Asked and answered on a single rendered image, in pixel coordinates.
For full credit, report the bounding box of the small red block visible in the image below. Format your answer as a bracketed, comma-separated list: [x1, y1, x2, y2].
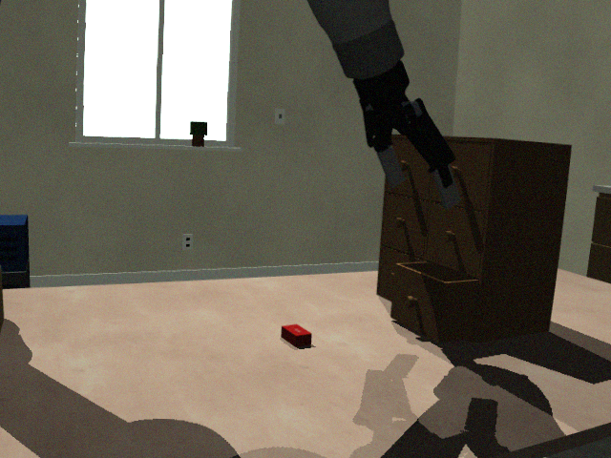
[281, 324, 312, 347]

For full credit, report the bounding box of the brown wooden chest of drawers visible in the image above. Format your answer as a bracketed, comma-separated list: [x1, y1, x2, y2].
[376, 136, 572, 344]

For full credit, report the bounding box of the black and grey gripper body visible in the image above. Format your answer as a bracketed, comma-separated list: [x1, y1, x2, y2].
[353, 61, 410, 126]

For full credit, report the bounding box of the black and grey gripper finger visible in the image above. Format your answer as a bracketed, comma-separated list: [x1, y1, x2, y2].
[383, 98, 461, 210]
[359, 99, 405, 188]

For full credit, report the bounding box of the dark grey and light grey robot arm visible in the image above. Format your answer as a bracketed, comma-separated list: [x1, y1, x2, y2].
[307, 0, 404, 79]

